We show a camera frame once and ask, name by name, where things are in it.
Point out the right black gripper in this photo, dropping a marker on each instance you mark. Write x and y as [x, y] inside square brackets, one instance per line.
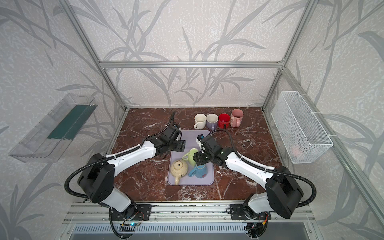
[201, 158]

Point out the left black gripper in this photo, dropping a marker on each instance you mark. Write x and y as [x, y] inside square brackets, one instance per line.
[177, 145]

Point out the light green mug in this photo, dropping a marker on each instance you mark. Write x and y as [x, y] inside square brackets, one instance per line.
[189, 157]

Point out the lavender mug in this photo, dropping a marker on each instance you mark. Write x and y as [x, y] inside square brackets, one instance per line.
[212, 121]

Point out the white mug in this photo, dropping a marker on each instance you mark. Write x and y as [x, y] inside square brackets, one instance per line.
[200, 121]

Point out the red mug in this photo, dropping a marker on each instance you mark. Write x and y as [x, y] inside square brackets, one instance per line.
[224, 121]

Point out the pink patterned mug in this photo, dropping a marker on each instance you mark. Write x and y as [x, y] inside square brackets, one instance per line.
[236, 118]

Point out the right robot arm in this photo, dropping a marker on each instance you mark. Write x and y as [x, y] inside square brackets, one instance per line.
[282, 193]

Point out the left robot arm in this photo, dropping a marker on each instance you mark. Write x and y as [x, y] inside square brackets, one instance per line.
[97, 181]

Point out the blue mug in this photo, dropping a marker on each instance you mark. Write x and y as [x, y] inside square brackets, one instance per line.
[199, 171]

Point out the cream teapot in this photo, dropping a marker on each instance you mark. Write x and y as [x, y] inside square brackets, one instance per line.
[178, 170]

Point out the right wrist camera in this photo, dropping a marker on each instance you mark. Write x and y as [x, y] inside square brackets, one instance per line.
[198, 140]

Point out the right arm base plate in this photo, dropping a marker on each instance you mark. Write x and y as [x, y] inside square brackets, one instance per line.
[238, 212]

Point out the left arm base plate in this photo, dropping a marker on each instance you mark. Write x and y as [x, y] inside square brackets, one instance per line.
[138, 212]

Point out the white wire mesh basket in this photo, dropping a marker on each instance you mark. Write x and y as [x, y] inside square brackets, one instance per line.
[304, 138]

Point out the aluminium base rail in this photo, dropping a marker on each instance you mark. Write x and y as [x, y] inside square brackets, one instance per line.
[161, 212]

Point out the clear plastic wall bin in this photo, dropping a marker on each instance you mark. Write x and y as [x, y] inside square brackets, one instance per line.
[46, 142]

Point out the aluminium cage frame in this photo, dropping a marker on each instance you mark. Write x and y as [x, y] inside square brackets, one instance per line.
[360, 180]

